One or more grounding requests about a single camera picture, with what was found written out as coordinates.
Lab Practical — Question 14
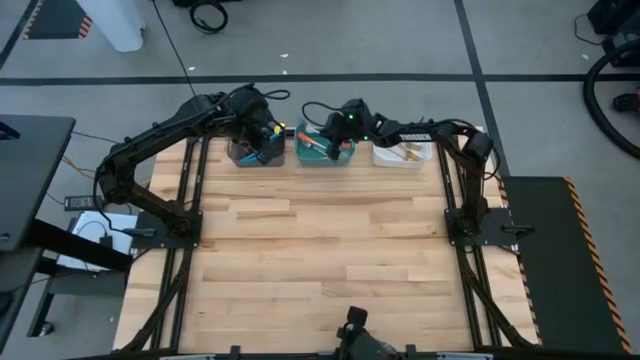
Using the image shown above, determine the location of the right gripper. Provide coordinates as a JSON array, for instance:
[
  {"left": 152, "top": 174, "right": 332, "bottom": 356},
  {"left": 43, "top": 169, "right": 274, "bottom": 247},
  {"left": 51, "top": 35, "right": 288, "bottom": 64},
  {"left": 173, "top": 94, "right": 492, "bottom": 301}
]
[{"left": 322, "top": 113, "right": 386, "bottom": 162}]

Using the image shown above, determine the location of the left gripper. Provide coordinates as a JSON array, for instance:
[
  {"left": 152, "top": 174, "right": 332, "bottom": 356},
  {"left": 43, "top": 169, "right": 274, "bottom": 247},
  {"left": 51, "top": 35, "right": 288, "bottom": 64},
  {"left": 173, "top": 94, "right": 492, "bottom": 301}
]
[{"left": 234, "top": 112, "right": 285, "bottom": 165}]

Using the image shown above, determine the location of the teal plastic bin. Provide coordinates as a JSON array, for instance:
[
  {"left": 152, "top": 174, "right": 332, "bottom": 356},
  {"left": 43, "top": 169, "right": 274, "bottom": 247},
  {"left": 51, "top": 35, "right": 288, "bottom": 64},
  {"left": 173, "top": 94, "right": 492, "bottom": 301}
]
[{"left": 293, "top": 118, "right": 357, "bottom": 168}]

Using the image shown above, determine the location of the grey plastic bin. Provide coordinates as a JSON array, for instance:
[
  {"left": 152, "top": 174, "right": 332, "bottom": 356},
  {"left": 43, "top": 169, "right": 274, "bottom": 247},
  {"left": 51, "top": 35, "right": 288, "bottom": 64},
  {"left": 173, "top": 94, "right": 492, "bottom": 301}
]
[{"left": 226, "top": 133, "right": 287, "bottom": 169}]

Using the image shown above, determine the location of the white plastic bin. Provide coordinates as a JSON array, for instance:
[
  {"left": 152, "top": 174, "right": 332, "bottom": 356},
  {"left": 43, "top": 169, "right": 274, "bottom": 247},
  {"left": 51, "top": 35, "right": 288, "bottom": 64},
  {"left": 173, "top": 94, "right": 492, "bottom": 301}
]
[{"left": 371, "top": 141, "right": 434, "bottom": 170}]

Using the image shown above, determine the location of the white paper sheet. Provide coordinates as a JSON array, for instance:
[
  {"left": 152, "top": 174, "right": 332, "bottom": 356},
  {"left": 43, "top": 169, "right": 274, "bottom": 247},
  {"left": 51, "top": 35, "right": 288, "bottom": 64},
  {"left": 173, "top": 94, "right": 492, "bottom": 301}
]
[{"left": 55, "top": 210, "right": 140, "bottom": 273}]

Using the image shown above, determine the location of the black power adapter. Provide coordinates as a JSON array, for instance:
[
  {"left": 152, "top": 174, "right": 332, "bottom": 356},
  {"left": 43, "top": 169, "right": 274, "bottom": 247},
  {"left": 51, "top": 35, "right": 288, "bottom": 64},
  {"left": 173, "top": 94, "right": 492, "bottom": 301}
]
[{"left": 63, "top": 194, "right": 104, "bottom": 212}]

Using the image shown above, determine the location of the white column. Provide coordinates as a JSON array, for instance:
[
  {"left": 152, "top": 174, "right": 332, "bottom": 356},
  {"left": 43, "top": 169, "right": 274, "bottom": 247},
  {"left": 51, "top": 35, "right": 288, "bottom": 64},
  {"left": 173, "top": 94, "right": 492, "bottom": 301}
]
[{"left": 75, "top": 0, "right": 147, "bottom": 53}]

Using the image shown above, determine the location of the black desk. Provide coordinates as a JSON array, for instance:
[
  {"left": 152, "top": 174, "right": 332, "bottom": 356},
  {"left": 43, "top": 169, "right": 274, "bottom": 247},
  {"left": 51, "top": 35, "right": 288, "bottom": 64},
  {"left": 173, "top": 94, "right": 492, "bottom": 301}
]
[{"left": 0, "top": 113, "right": 135, "bottom": 346}]

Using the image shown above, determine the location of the small hazard-striped black mat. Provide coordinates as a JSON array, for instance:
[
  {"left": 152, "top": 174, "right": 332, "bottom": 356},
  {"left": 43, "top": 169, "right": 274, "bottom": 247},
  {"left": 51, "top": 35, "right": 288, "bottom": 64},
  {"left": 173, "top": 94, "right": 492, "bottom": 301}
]
[{"left": 22, "top": 0, "right": 94, "bottom": 41}]

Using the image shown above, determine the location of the large hazard-edged black mat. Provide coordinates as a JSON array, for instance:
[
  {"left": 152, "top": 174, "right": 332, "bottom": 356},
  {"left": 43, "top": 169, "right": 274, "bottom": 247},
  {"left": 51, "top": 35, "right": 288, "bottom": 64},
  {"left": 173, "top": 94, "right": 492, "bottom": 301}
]
[{"left": 501, "top": 174, "right": 635, "bottom": 355}]

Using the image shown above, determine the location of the small black floor object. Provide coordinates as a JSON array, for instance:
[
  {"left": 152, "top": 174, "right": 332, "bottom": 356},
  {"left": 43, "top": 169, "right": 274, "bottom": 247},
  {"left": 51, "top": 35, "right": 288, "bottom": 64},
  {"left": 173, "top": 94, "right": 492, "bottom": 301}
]
[{"left": 612, "top": 91, "right": 640, "bottom": 114}]

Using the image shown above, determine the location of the black equipment case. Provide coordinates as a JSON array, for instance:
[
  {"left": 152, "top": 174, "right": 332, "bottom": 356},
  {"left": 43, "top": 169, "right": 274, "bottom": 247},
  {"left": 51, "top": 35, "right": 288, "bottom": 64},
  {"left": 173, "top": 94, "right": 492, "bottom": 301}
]
[{"left": 586, "top": 0, "right": 640, "bottom": 69}]

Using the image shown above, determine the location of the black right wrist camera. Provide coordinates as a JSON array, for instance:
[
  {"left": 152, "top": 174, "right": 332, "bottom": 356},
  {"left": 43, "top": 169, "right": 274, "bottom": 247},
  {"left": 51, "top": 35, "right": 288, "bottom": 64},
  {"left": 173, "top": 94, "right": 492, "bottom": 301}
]
[{"left": 341, "top": 97, "right": 374, "bottom": 120}]

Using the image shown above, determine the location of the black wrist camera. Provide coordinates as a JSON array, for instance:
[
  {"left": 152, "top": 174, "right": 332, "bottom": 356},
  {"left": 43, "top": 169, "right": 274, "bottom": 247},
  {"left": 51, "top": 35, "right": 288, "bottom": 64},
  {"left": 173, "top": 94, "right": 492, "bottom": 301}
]
[
  {"left": 230, "top": 88, "right": 271, "bottom": 119},
  {"left": 341, "top": 97, "right": 374, "bottom": 120}
]

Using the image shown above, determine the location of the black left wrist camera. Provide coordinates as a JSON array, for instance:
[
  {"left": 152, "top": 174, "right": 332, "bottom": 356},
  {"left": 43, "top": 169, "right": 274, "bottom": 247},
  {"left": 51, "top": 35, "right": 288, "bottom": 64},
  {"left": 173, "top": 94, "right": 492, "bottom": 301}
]
[{"left": 230, "top": 88, "right": 271, "bottom": 119}]

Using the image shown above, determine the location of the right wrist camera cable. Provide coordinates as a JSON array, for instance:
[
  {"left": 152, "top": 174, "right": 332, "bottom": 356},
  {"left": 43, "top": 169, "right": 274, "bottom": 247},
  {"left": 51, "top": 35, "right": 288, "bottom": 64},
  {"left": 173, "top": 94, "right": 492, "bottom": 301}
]
[{"left": 301, "top": 100, "right": 346, "bottom": 128}]

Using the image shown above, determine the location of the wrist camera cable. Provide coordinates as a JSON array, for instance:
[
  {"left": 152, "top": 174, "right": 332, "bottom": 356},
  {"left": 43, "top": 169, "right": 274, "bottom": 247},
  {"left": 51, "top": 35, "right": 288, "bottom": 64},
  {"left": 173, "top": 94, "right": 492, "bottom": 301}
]
[
  {"left": 301, "top": 100, "right": 346, "bottom": 128},
  {"left": 259, "top": 87, "right": 292, "bottom": 101}
]

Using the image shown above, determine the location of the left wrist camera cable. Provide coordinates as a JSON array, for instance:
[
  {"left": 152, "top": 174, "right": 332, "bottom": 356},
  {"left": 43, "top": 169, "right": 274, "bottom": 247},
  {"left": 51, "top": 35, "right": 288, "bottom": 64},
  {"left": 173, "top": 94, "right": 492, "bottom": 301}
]
[{"left": 259, "top": 87, "right": 292, "bottom": 101}]

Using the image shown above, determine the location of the long black floor cable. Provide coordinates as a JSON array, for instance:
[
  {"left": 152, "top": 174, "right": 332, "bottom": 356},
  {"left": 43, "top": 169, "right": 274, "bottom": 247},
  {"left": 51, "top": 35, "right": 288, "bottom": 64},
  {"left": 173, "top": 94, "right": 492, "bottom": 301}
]
[{"left": 151, "top": 0, "right": 197, "bottom": 96}]

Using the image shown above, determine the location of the coiled black cable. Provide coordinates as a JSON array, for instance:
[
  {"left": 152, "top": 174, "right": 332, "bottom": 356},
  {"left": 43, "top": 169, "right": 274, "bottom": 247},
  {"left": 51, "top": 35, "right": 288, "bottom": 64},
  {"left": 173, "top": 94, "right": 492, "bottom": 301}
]
[{"left": 188, "top": 0, "right": 230, "bottom": 35}]

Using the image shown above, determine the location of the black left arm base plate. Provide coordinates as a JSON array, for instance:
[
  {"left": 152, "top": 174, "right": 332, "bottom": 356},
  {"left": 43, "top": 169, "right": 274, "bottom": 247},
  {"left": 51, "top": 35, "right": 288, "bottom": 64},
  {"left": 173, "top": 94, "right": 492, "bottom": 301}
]
[{"left": 131, "top": 209, "right": 204, "bottom": 250}]

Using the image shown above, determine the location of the black camera device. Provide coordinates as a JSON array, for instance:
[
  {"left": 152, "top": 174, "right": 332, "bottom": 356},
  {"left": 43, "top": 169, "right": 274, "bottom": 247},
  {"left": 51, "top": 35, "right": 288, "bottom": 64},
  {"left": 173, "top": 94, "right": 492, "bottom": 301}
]
[{"left": 334, "top": 305, "right": 402, "bottom": 360}]

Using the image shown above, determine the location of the black table frame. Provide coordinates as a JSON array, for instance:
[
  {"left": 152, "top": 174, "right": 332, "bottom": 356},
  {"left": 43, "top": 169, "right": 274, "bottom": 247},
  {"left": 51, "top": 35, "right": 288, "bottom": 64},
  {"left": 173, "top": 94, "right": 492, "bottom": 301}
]
[{"left": 112, "top": 127, "right": 541, "bottom": 360}]

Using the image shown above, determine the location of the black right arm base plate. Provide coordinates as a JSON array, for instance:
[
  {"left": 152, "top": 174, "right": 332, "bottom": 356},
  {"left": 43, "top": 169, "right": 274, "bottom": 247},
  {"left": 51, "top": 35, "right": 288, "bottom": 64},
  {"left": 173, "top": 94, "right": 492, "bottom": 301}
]
[{"left": 444, "top": 206, "right": 535, "bottom": 248}]

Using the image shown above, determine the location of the yellow floor cable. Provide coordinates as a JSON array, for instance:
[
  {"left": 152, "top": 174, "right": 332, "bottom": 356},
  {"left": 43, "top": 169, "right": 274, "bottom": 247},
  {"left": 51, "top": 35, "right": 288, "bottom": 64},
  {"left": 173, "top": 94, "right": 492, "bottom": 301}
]
[{"left": 60, "top": 155, "right": 104, "bottom": 185}]

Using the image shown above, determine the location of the thick black hose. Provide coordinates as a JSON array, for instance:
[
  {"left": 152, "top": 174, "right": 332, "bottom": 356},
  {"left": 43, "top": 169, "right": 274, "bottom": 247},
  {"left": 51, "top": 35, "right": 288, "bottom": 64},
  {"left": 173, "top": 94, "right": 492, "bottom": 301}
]
[{"left": 582, "top": 39, "right": 640, "bottom": 162}]

